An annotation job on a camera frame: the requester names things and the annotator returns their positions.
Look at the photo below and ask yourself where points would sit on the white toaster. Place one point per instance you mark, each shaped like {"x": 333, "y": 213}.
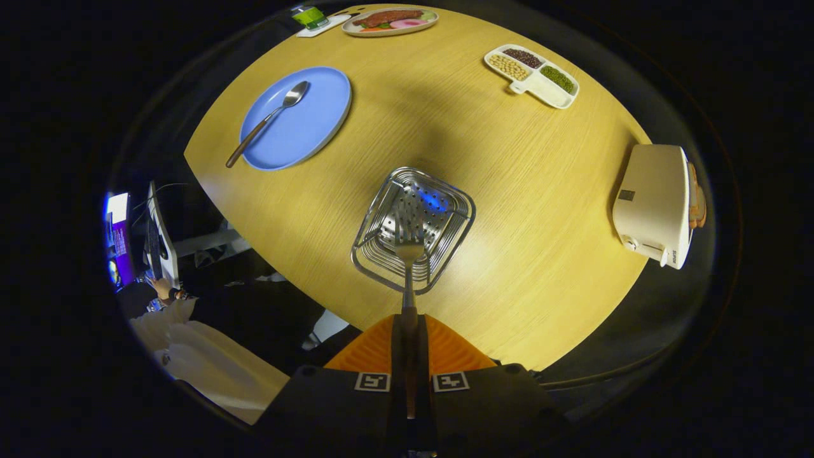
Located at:
{"x": 652, "y": 203}

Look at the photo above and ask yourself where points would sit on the green label plastic bottle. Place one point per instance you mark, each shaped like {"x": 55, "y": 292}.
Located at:
{"x": 310, "y": 17}

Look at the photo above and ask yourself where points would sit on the blue round plate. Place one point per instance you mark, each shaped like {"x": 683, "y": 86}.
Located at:
{"x": 311, "y": 127}

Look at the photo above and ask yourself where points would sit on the white divided dish with beans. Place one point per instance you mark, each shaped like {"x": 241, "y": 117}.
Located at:
{"x": 553, "y": 95}

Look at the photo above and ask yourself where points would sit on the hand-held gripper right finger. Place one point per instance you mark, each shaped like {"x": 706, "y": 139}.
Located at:
{"x": 423, "y": 356}

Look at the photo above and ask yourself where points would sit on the person's white clothing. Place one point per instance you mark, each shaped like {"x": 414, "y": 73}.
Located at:
{"x": 210, "y": 375}

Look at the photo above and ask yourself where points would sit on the white laptop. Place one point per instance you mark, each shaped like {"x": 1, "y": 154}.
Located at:
{"x": 163, "y": 235}

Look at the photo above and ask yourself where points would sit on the lit computer monitor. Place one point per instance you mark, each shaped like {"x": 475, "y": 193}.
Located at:
{"x": 119, "y": 242}

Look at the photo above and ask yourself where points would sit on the white square coaster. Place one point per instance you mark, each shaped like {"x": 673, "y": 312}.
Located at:
{"x": 332, "y": 25}

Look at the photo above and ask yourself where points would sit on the toasted bread slice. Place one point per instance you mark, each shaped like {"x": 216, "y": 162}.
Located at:
{"x": 702, "y": 210}
{"x": 693, "y": 191}

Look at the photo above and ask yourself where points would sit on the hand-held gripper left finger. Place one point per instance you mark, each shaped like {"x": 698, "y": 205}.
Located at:
{"x": 397, "y": 356}

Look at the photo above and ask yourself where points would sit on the plate of meat and vegetables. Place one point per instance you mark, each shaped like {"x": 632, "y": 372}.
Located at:
{"x": 388, "y": 18}

